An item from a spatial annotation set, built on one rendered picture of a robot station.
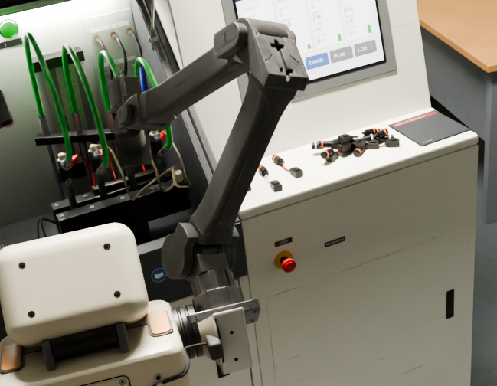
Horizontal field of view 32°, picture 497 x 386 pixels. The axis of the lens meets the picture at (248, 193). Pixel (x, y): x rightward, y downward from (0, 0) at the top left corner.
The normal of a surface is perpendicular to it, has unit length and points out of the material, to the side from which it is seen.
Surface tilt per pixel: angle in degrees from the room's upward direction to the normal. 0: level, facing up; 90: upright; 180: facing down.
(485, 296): 0
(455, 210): 90
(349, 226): 90
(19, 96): 90
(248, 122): 69
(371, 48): 76
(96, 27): 90
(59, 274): 48
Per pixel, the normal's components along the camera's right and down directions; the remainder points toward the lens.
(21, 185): 0.40, 0.42
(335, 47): 0.37, 0.20
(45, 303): 0.11, -0.24
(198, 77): -0.81, 0.04
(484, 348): -0.11, -0.86
